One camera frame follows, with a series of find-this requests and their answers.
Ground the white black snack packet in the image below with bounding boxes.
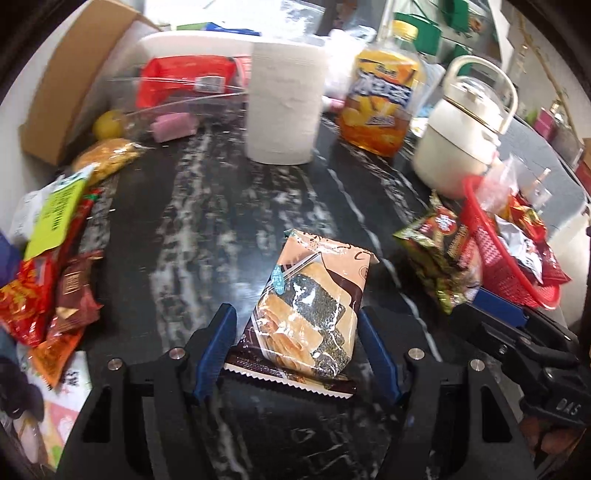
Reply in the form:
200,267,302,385
496,219,552,282

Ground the red plastic basket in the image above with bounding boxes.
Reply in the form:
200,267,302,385
462,175,571,310

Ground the dark green red snack packet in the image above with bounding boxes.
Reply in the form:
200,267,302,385
392,191,483,315

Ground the white pink box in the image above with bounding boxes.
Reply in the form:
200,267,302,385
18,351,93,469

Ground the person's right hand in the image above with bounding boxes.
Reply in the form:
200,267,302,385
526,418,589,462

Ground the cream kettle-shaped water bottle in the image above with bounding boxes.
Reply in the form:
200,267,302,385
412,55,519,197

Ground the iced tea bottle yellow cap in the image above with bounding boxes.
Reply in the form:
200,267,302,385
337,19,426,158

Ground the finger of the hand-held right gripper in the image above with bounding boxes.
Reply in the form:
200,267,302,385
456,306,546,398
471,286,580,356

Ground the red flat packet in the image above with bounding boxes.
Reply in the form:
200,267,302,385
136,55,238,109

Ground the yellow cracker bag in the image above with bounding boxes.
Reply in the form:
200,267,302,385
71,137,144,185

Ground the pink small block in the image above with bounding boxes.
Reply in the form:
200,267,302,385
152,113,197,143

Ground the open cardboard box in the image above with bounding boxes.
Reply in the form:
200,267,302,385
18,0,160,167

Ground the clear plastic container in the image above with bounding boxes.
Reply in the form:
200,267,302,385
108,74,250,139

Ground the red orange snack packet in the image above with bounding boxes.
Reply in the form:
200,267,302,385
0,254,61,347

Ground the white foam tray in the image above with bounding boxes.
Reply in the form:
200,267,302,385
139,32,324,61

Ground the blue purple soft pack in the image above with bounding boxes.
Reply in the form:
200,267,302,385
203,23,262,37

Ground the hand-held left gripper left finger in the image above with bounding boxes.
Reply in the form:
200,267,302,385
55,302,238,480

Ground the yellow lemon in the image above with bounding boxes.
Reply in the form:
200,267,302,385
92,110,125,140

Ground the orange red small packet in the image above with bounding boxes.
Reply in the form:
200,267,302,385
505,194,548,241

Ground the large green tote bag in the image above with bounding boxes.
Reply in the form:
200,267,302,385
394,13,439,51

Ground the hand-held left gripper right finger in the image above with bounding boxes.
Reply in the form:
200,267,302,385
359,307,539,480

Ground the green label packet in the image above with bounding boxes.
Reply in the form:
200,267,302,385
23,171,93,261

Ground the clear plastic snack bag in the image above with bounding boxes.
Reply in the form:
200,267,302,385
480,154,522,217

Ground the large red snack bag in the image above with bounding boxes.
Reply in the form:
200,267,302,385
536,237,571,284

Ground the crumpled clear plastic bag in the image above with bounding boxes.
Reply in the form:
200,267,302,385
323,28,379,97

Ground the brown snack packet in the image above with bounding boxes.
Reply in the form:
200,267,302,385
46,251,105,333

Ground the beige sandwich biscuit packet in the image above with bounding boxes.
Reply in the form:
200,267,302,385
224,228,374,398

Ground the long red snack packet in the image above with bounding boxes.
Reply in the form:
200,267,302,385
55,187,105,259

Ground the white toilet paper roll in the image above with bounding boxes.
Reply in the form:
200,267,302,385
245,39,326,164

